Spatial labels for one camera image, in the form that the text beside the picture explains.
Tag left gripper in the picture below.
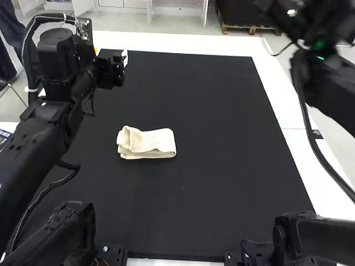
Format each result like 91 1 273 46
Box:
95 49 128 90

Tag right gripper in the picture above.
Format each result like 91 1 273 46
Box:
262 0 311 34

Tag pale towel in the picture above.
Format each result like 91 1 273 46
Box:
115 125 178 160

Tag wooden pallet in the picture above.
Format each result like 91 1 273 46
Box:
219 22 282 36

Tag grey cupboard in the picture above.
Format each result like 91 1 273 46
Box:
148 0 210 27
95 0 150 9
70 0 98 17

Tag black mat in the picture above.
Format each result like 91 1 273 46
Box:
26 49 316 263

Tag person's legs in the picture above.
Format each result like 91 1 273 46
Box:
0 0 28 81

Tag black cable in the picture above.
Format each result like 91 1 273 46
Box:
5 159 82 250
270 40 296 57
21 13 77 108
298 94 355 203

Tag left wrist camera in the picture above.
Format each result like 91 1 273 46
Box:
75 17 94 47

